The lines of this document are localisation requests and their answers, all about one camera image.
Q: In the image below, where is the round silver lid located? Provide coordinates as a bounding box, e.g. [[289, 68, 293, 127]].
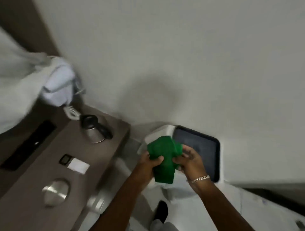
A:
[[42, 178, 71, 208]]

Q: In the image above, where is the small black square coaster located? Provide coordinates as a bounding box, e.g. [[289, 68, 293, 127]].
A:
[[59, 154, 72, 165]]

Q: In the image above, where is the person's right forearm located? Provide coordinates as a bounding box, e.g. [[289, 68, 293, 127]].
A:
[[188, 177, 256, 231]]

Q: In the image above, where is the person's left hand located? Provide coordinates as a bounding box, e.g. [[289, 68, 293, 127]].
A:
[[137, 151, 165, 183]]

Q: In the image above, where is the silver chain bracelet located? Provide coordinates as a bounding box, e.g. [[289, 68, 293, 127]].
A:
[[186, 175, 211, 184]]

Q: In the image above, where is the white folded towel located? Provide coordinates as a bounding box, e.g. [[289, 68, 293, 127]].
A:
[[41, 57, 77, 107]]

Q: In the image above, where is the person's black shoe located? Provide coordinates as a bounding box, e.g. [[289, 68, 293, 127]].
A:
[[152, 200, 169, 224]]

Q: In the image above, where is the dark rectangular tray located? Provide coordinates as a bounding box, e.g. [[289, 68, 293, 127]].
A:
[[172, 125, 220, 183]]

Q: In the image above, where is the green cloth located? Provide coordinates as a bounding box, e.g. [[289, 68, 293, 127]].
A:
[[147, 135, 183, 185]]

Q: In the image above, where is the person's left forearm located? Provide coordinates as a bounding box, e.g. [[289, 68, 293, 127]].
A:
[[89, 170, 154, 231]]

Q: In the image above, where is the white card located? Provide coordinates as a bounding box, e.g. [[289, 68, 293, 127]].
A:
[[67, 158, 90, 174]]

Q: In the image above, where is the person's right hand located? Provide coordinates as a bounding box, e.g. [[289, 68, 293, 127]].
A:
[[173, 144, 208, 182]]

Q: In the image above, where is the steel kettle with black handle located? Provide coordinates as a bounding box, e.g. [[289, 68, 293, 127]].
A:
[[80, 114, 114, 144]]

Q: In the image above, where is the black socket panel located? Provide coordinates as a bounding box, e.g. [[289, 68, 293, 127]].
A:
[[0, 120, 57, 171]]

